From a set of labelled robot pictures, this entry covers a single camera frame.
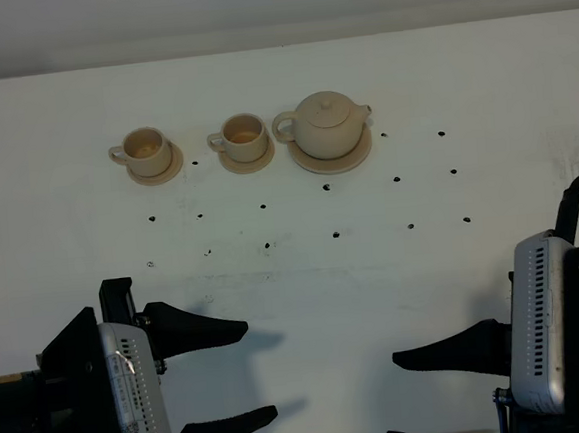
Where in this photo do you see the beige cup saucer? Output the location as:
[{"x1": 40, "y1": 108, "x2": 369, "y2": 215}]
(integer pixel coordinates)
[
  {"x1": 126, "y1": 143, "x2": 184, "y2": 186},
  {"x1": 218, "y1": 139, "x2": 275, "y2": 174}
]

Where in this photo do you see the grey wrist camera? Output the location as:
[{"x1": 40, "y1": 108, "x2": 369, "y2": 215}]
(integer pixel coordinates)
[
  {"x1": 99, "y1": 323, "x2": 172, "y2": 433},
  {"x1": 510, "y1": 230, "x2": 574, "y2": 415}
]

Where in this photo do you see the beige ceramic teapot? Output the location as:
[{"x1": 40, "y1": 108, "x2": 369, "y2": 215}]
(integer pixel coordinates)
[{"x1": 271, "y1": 91, "x2": 372, "y2": 160}]

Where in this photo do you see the beige left cup saucer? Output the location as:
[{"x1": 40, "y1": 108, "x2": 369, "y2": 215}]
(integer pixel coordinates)
[{"x1": 126, "y1": 143, "x2": 184, "y2": 186}]

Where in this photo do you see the beige teapot saucer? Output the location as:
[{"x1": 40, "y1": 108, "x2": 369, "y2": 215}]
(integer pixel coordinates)
[{"x1": 287, "y1": 124, "x2": 373, "y2": 175}]

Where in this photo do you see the beige teacup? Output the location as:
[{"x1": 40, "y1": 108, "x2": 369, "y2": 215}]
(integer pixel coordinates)
[
  {"x1": 207, "y1": 113, "x2": 269, "y2": 163},
  {"x1": 108, "y1": 127, "x2": 172, "y2": 178}
]

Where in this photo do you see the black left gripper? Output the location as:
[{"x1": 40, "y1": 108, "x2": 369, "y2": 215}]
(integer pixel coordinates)
[{"x1": 38, "y1": 277, "x2": 278, "y2": 433}]

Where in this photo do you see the beige middle teacup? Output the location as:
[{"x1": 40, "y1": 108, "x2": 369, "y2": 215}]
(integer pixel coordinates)
[{"x1": 207, "y1": 113, "x2": 269, "y2": 163}]

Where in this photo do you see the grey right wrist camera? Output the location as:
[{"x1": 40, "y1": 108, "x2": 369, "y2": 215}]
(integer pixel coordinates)
[{"x1": 510, "y1": 230, "x2": 574, "y2": 415}]

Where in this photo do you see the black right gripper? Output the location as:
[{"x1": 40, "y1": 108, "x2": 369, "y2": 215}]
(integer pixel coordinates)
[{"x1": 392, "y1": 248, "x2": 579, "y2": 433}]

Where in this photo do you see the beige left teacup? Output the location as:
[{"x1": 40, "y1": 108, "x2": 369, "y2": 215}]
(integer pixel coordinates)
[{"x1": 108, "y1": 127, "x2": 172, "y2": 178}]

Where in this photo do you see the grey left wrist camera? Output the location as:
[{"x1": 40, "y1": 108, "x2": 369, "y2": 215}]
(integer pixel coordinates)
[{"x1": 99, "y1": 323, "x2": 172, "y2": 433}]

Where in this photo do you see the beige middle cup saucer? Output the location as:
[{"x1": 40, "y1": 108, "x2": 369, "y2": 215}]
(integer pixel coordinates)
[{"x1": 218, "y1": 139, "x2": 275, "y2": 174}]

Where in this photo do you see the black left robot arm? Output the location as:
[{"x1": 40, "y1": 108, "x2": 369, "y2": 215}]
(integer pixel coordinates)
[{"x1": 0, "y1": 277, "x2": 278, "y2": 433}]

